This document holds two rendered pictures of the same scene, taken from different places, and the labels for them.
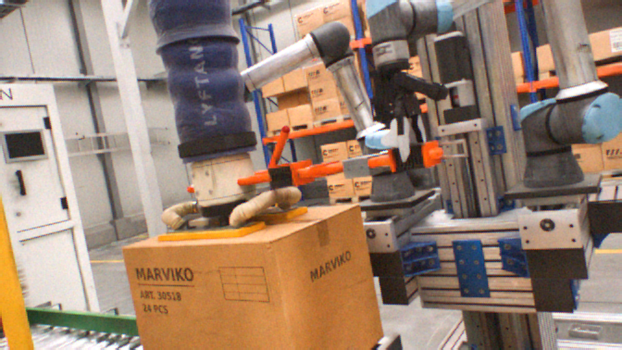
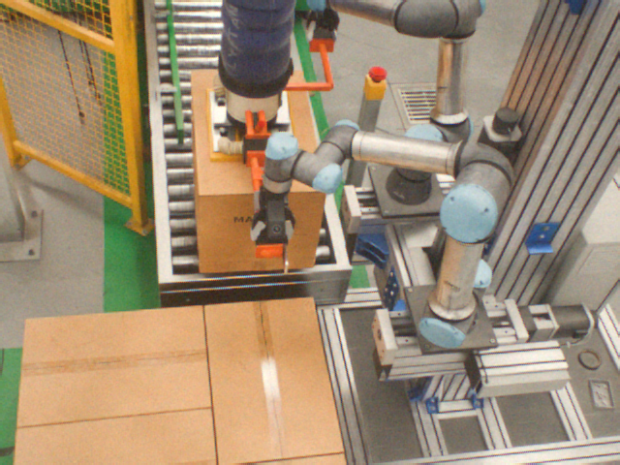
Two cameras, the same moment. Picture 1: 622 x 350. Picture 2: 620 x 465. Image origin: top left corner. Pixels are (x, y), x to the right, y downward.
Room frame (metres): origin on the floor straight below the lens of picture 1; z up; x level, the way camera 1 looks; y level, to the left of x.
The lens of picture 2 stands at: (0.06, -1.13, 2.82)
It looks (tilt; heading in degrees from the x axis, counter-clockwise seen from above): 50 degrees down; 39
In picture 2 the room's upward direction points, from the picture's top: 9 degrees clockwise
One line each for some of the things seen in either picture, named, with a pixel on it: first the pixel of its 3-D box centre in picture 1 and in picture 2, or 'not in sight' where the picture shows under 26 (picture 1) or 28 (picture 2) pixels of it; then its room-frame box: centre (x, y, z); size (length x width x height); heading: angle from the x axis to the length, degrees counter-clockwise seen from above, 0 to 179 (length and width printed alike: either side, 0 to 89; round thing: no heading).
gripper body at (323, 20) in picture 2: not in sight; (325, 10); (1.75, 0.31, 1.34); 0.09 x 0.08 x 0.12; 53
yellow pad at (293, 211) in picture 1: (255, 211); (279, 119); (1.46, 0.19, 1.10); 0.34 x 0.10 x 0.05; 53
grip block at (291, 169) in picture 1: (291, 174); (259, 150); (1.23, 0.05, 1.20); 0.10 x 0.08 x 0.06; 143
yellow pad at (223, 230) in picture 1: (207, 227); (222, 120); (1.30, 0.31, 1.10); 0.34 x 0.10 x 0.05; 53
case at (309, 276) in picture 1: (252, 291); (252, 169); (1.38, 0.24, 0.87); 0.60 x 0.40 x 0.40; 54
